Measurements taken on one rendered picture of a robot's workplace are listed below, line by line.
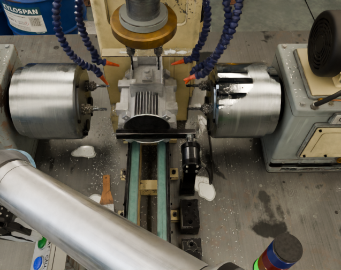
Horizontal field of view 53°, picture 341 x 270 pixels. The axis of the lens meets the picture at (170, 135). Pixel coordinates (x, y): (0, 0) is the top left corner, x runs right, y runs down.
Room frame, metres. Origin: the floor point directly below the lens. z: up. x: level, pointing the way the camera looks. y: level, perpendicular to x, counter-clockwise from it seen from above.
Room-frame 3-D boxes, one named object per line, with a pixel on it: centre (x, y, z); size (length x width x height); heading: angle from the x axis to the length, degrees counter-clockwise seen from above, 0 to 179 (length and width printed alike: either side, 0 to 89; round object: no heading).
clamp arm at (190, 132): (0.62, 0.05, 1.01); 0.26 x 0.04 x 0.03; 92
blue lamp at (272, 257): (0.21, -0.24, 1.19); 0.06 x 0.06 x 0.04
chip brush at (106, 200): (0.48, 0.21, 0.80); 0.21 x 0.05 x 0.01; 8
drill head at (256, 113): (0.75, -0.25, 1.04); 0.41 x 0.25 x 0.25; 92
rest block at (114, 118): (0.81, 0.19, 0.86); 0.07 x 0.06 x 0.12; 92
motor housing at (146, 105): (0.74, 0.08, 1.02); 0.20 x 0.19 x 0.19; 2
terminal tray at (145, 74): (0.78, 0.08, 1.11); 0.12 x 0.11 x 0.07; 2
